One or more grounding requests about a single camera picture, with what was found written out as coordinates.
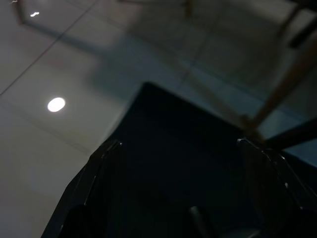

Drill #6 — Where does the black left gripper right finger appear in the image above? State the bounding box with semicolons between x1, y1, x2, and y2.
237;137;317;238

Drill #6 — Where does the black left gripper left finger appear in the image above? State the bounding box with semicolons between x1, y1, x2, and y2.
41;140;123;238

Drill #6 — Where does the black metal bar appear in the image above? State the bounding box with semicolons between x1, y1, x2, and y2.
266;118;317;151

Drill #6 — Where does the tan wooden rod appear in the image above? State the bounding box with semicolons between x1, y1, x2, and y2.
241;41;317;127

